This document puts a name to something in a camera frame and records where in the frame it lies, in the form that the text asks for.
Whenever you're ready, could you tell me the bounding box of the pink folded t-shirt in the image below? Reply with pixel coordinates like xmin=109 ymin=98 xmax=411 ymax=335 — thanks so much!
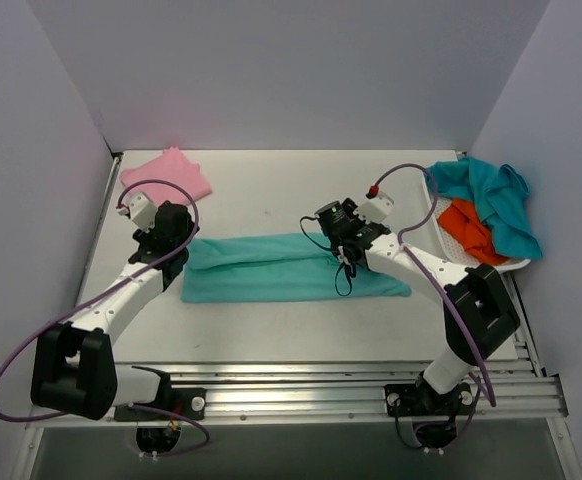
xmin=120 ymin=147 xmax=212 ymax=206

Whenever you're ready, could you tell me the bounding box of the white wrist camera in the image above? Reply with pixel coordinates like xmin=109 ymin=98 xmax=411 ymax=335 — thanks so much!
xmin=116 ymin=192 xmax=158 ymax=232
xmin=355 ymin=185 xmax=394 ymax=224

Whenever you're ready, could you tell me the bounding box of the mint green t-shirt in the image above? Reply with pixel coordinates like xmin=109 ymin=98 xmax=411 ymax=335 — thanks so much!
xmin=181 ymin=233 xmax=412 ymax=304

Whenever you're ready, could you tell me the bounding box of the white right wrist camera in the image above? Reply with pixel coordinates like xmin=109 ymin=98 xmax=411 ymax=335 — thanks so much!
xmin=355 ymin=185 xmax=394 ymax=224

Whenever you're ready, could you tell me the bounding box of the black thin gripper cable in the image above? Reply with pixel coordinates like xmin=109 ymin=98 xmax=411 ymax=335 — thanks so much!
xmin=298 ymin=214 xmax=358 ymax=297

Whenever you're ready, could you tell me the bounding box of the orange t-shirt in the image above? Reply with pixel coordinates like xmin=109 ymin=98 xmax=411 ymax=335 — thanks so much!
xmin=437 ymin=198 xmax=508 ymax=266

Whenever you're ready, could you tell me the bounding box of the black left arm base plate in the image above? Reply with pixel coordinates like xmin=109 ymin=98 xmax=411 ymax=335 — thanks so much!
xmin=113 ymin=386 xmax=206 ymax=422

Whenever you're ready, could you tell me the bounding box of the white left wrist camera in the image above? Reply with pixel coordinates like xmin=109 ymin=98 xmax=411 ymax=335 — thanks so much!
xmin=116 ymin=192 xmax=158 ymax=232

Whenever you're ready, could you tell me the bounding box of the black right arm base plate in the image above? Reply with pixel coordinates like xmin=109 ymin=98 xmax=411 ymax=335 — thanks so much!
xmin=383 ymin=382 xmax=474 ymax=417

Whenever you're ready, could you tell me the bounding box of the white plastic tray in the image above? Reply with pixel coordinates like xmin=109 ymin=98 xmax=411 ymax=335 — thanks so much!
xmin=425 ymin=158 xmax=543 ymax=266

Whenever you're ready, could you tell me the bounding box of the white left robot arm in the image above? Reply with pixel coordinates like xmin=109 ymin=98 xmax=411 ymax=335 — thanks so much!
xmin=30 ymin=202 xmax=198 ymax=420

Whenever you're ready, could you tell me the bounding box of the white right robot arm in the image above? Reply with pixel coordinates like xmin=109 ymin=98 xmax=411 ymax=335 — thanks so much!
xmin=315 ymin=196 xmax=520 ymax=413

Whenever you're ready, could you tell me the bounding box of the teal blue t-shirt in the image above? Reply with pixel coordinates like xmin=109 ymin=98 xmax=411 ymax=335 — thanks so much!
xmin=425 ymin=156 xmax=543 ymax=260

